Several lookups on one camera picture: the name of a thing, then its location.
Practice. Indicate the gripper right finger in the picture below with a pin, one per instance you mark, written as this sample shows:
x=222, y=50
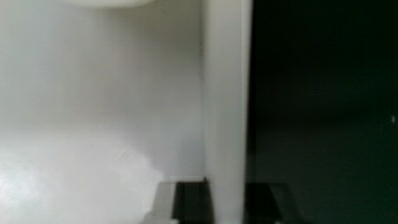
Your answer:
x=270, y=206

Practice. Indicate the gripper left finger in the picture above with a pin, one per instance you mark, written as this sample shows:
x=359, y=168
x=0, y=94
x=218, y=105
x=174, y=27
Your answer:
x=181, y=204

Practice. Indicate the white square tabletop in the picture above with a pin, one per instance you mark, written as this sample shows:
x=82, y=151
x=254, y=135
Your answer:
x=122, y=97

